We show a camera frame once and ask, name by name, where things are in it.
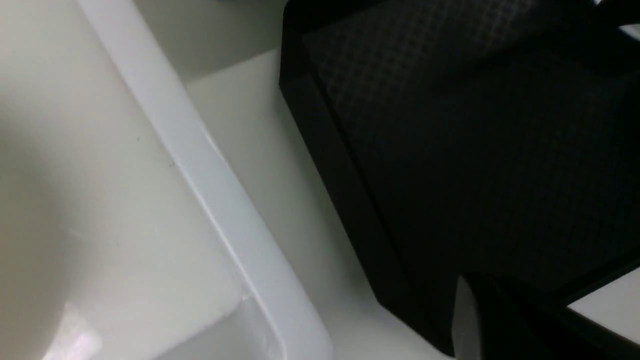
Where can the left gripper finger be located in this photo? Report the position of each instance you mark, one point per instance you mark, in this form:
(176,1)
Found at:
(497,319)

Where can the large white plastic tub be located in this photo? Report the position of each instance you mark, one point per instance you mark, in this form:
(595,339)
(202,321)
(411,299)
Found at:
(125,234)

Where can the black serving tray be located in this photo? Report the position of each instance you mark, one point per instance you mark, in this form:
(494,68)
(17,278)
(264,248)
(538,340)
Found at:
(496,137)

